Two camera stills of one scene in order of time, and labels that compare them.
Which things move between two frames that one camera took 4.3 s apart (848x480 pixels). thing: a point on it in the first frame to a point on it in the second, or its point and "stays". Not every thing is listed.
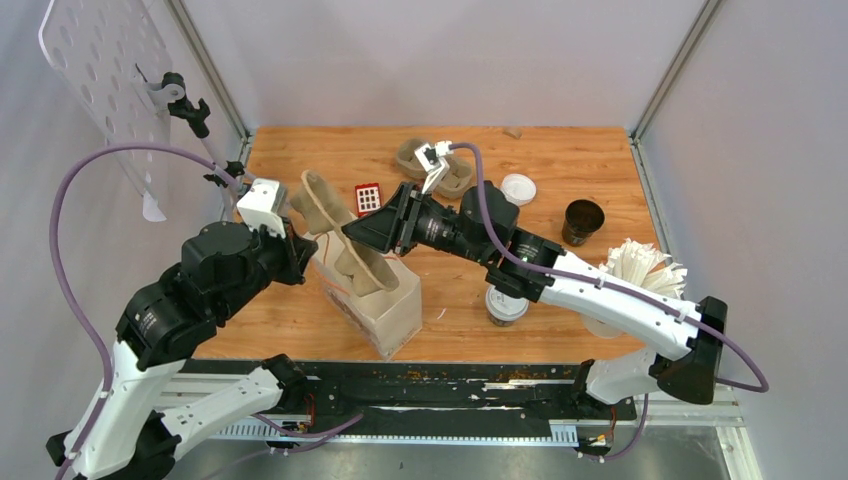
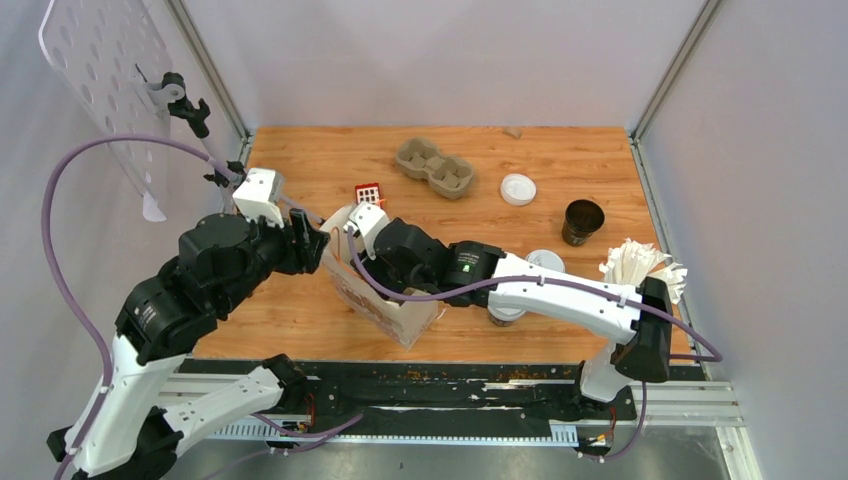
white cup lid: (505, 305) stays
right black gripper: (391, 228) to (374, 268)
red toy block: (368, 198) stays
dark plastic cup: (582, 219) stays
